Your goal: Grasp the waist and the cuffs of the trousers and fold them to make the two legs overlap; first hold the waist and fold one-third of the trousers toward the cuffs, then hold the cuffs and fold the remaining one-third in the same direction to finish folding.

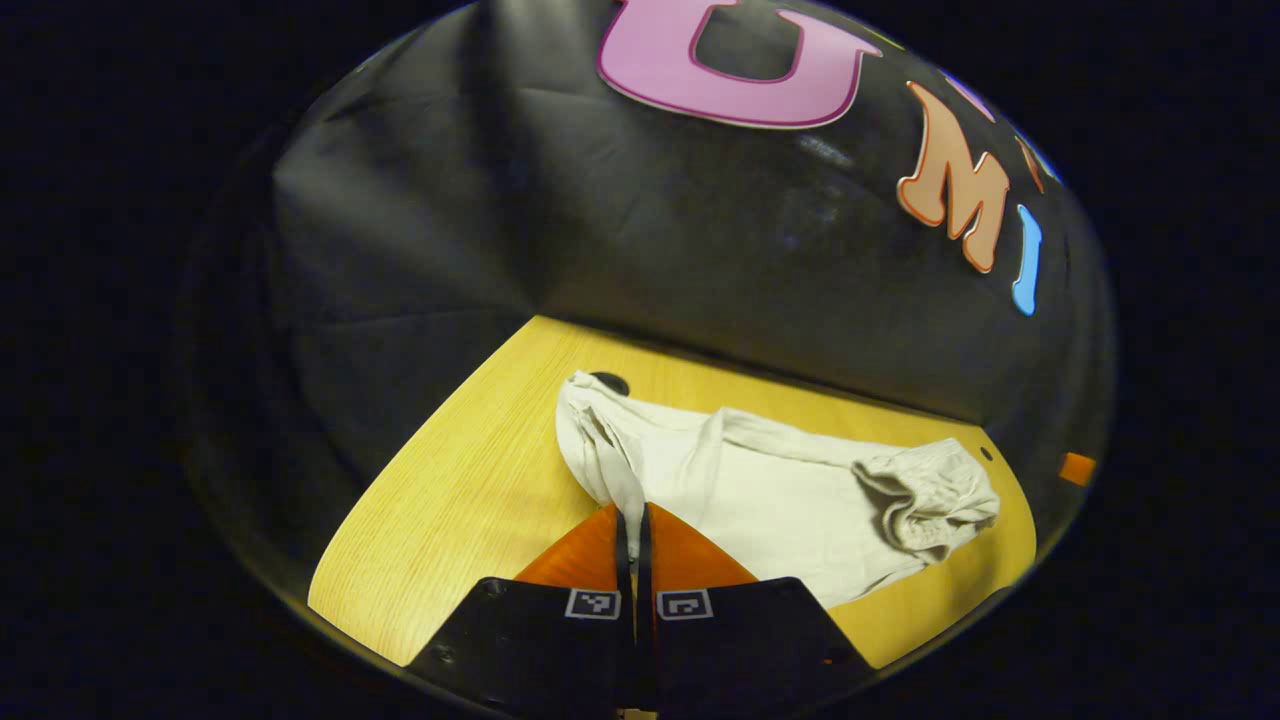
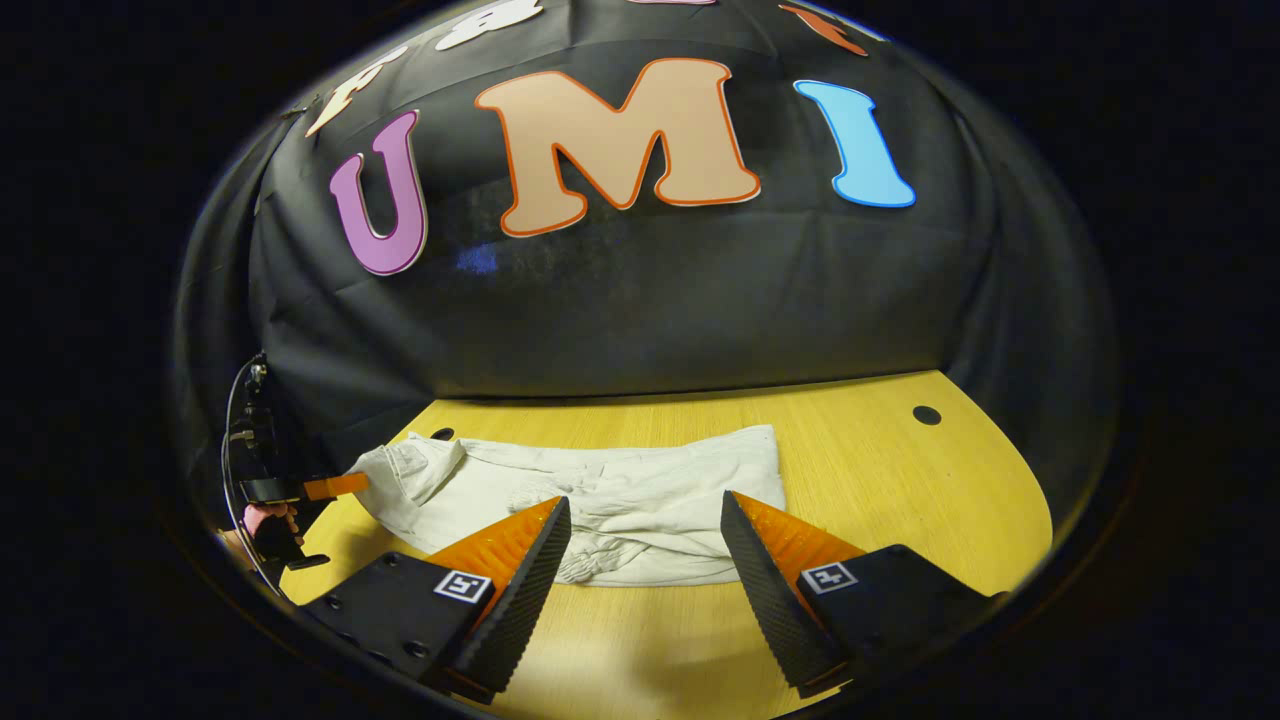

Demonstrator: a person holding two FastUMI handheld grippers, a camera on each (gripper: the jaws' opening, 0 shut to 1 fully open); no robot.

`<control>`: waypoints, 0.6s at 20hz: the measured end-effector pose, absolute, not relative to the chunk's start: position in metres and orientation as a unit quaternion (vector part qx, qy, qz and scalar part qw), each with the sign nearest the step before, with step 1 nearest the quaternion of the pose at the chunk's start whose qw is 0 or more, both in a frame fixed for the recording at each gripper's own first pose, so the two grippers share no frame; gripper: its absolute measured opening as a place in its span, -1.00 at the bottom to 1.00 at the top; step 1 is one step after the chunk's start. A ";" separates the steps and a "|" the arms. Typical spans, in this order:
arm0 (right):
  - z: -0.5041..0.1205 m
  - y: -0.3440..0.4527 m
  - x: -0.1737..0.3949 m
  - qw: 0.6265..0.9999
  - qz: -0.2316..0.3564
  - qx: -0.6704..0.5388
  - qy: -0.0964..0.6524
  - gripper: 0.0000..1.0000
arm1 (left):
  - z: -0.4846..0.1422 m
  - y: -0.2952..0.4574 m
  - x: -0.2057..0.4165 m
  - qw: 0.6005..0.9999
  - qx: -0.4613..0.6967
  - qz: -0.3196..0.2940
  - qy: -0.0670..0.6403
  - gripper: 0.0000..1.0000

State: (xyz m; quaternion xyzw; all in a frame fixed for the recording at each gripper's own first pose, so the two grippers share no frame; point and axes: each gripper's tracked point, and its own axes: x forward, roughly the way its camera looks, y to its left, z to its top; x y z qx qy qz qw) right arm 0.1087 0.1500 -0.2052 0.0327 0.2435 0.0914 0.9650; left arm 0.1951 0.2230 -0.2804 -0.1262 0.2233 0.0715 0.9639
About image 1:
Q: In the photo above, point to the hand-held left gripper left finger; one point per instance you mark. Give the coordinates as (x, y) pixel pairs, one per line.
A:
(540, 650)

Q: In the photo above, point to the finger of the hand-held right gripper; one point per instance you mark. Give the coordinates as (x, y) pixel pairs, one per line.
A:
(1077, 469)

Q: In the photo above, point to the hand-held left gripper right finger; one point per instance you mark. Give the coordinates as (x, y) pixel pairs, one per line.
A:
(740, 650)

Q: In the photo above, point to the white jeans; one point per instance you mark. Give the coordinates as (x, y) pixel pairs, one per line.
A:
(780, 500)

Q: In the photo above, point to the black backdrop cloth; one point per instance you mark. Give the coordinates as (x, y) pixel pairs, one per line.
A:
(600, 230)

